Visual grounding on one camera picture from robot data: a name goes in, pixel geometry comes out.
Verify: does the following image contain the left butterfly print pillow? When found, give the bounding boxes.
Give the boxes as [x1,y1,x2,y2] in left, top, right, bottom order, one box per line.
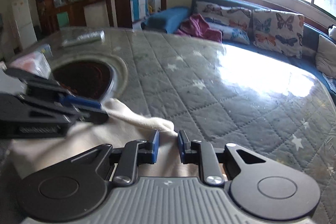
[194,1,252,45]

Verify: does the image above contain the magenta cloth on sofa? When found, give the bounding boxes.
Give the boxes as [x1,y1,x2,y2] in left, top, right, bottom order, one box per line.
[175,14,222,43]

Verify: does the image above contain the white refrigerator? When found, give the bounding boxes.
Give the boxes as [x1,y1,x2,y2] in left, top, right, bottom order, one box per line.
[11,0,37,50]

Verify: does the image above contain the panda plush toy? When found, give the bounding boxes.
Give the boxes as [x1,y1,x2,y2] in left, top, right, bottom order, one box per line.
[328,24,336,40]

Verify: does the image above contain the grey plain cushion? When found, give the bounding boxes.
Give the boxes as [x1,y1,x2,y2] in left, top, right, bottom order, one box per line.
[315,35,336,79]

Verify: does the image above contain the cream beige garment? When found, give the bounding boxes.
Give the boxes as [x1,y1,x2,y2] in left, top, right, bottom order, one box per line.
[10,99,198,178]

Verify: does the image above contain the butterfly print pillow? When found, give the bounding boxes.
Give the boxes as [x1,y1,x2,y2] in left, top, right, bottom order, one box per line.
[252,9,305,59]
[194,1,252,45]

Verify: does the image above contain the round black table stove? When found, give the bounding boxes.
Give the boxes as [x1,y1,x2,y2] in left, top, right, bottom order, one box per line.
[49,53,129,103]

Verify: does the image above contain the silver remote control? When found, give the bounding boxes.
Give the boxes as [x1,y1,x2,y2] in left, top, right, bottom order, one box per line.
[60,31,105,48]

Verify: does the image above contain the grey quilted star table cover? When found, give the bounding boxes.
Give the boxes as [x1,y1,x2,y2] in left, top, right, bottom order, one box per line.
[4,27,336,224]

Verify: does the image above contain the pink white tissue pack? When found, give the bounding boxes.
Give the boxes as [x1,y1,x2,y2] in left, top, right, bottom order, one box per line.
[7,44,53,79]

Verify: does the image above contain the right butterfly print pillow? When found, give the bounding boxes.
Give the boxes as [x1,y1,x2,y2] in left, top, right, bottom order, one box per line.
[252,9,305,59]

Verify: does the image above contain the blue white small cabinet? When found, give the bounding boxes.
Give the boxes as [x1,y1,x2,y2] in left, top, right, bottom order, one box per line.
[130,0,149,23]

